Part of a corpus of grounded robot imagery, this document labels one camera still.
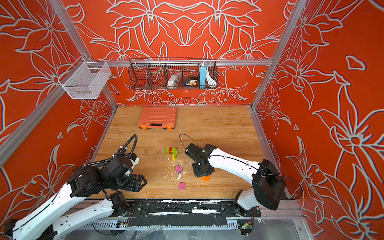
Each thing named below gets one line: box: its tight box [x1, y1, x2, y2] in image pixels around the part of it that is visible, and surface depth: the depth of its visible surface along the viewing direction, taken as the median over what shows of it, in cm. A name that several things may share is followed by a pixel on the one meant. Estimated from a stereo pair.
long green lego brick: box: [172, 147, 178, 159], surface depth 94 cm
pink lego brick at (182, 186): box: [179, 182, 186, 190], surface depth 81 cm
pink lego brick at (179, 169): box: [175, 165, 183, 174], surface depth 85 cm
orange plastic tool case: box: [138, 106, 177, 130], surface depth 106 cm
